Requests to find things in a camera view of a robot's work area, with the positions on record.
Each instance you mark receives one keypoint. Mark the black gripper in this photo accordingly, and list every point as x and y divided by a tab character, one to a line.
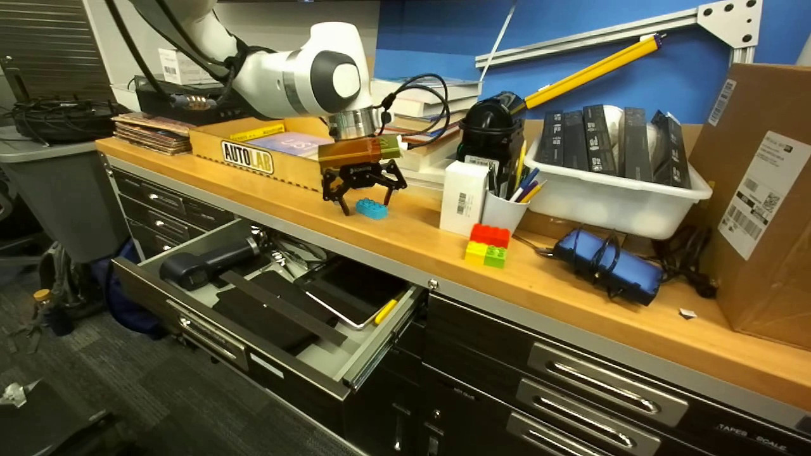
339	181

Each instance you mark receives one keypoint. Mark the blue block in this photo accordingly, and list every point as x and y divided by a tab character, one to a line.
371	209

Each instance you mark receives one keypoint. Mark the grey drawer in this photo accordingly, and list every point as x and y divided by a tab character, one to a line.
321	371

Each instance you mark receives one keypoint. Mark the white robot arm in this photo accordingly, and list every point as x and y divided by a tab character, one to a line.
322	77

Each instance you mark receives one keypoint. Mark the black tablet in drawer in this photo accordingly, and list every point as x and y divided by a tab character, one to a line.
353	291

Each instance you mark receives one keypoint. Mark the wooden Autolab tray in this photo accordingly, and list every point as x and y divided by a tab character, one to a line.
286	151

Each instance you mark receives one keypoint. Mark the white small box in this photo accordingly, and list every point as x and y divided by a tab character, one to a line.
462	200

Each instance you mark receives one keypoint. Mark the stack of books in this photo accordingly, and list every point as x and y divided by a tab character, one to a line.
426	115

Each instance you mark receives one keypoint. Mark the red yellow green blocks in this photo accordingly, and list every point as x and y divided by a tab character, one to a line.
488	247

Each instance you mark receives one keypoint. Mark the white pen cup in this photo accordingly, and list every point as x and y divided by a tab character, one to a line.
504	214

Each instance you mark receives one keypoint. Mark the black tape dispenser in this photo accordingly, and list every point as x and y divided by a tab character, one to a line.
493	130

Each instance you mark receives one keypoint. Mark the black foam insert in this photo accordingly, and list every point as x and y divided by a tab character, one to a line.
278	312

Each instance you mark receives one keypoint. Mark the black power drill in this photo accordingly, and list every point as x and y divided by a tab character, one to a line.
198	268

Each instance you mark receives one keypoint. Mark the stack of brown papers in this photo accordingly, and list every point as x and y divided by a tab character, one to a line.
154	133

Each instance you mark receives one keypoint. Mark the white plastic bin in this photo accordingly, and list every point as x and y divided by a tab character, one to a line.
618	204

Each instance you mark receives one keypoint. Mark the grey plastic tote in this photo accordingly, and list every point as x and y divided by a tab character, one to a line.
69	191

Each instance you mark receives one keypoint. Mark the yellow bar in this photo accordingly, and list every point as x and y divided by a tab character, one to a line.
645	46

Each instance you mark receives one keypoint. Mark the brown cardboard box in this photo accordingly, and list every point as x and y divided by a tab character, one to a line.
756	154

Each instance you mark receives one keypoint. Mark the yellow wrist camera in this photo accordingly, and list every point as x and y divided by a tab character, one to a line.
362	151

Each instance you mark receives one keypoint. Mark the aluminium rail bracket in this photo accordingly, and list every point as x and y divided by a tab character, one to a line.
730	21

